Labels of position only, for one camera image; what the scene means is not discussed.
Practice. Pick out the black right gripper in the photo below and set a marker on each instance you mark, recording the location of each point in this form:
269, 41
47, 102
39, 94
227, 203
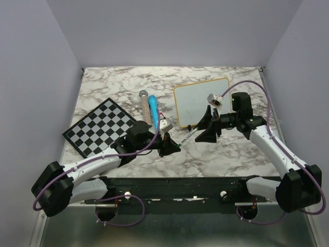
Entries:
209, 135

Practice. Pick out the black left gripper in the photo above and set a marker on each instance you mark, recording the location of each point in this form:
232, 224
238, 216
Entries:
167, 145

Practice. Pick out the green whiteboard marker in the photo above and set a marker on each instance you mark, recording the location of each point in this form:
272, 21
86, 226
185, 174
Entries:
191, 133

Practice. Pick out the yellow framed whiteboard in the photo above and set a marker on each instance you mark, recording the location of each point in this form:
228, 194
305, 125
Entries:
191, 99

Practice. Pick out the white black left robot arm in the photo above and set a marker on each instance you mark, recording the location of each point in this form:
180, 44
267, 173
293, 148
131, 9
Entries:
60, 185

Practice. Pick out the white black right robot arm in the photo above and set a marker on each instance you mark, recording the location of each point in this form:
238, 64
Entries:
300, 183

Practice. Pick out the blue toy microphone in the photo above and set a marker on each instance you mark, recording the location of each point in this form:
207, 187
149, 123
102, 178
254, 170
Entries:
152, 100

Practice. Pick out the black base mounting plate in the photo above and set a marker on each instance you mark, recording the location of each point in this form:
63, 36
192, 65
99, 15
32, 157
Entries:
173, 196

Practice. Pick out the black white chessboard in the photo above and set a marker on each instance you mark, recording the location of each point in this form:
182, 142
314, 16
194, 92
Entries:
97, 130

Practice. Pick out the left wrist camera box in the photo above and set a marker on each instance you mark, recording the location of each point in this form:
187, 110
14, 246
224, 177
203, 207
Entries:
165, 125

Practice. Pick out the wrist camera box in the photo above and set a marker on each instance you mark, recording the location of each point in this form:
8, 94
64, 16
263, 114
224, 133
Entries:
165, 125
215, 100

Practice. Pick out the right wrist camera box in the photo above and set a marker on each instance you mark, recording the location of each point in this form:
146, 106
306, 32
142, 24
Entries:
215, 100

